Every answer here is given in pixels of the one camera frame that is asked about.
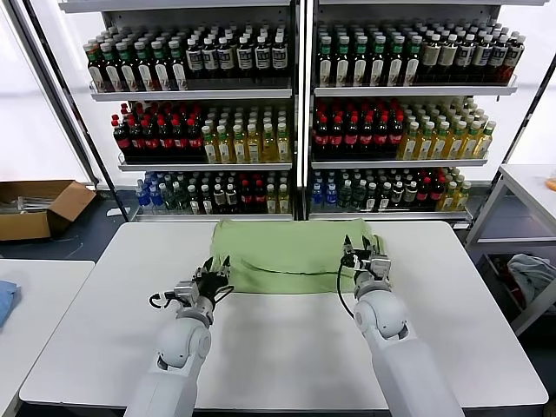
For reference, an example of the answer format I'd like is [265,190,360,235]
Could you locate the grey metal shelf rack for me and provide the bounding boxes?
[303,0,548,227]
[58,0,301,223]

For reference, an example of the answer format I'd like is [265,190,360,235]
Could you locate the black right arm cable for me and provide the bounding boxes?
[336,255,361,321]

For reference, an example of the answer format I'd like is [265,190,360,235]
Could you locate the brown cardboard box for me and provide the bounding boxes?
[0,179,97,242]

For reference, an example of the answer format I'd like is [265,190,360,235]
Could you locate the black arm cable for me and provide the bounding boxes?
[336,255,361,321]
[149,291,177,310]

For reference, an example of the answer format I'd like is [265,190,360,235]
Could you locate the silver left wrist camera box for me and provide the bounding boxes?
[173,281,201,305]

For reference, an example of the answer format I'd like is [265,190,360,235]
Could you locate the dark bottle beige label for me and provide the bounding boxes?
[420,35,440,84]
[437,35,458,84]

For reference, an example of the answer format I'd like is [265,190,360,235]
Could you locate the black diagonal pole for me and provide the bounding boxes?
[19,0,134,222]
[471,56,556,231]

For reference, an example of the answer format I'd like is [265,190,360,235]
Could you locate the bag of metal rods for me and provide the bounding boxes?
[0,194,57,215]

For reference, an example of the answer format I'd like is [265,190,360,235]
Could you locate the green t-shirt with red print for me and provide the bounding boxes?
[209,218,394,295]

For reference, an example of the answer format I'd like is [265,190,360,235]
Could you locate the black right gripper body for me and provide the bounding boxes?
[341,247,374,284]

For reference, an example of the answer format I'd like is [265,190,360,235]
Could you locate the red-cap cola bottle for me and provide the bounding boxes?
[186,117,204,158]
[328,114,345,160]
[111,115,130,158]
[373,114,390,160]
[416,177,432,210]
[238,180,254,214]
[358,114,375,160]
[387,113,405,160]
[127,119,144,158]
[343,114,360,160]
[429,177,445,210]
[252,180,267,214]
[171,117,189,158]
[156,117,174,158]
[313,113,330,160]
[142,119,160,158]

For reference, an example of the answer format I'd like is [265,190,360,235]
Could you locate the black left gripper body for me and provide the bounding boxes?
[194,268,236,306]

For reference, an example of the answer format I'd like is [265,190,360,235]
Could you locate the grey-blue crumpled clothes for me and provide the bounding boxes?
[506,254,556,316]

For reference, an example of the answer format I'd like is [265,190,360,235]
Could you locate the dark bottle blue-white label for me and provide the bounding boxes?
[217,36,236,83]
[271,36,288,83]
[503,33,526,83]
[202,37,220,83]
[186,37,204,83]
[236,36,255,83]
[487,34,509,83]
[254,36,271,83]
[471,35,492,84]
[454,35,475,84]

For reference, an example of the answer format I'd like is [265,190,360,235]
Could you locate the red cloth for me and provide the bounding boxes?
[499,260,522,305]

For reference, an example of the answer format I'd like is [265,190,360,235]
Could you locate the black storage bin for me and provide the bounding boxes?
[481,254,529,312]

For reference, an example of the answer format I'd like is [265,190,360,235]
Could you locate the blue folded cloth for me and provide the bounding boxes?
[0,280,23,334]

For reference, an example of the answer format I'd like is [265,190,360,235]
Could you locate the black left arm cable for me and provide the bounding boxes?
[149,291,177,310]

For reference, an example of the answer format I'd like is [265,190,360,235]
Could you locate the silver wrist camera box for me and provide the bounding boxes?
[368,256,392,283]
[173,281,201,305]

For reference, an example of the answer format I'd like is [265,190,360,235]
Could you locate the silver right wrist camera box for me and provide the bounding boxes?
[368,256,392,283]

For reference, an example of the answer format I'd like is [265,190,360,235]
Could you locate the white framed side table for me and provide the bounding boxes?
[462,163,556,335]

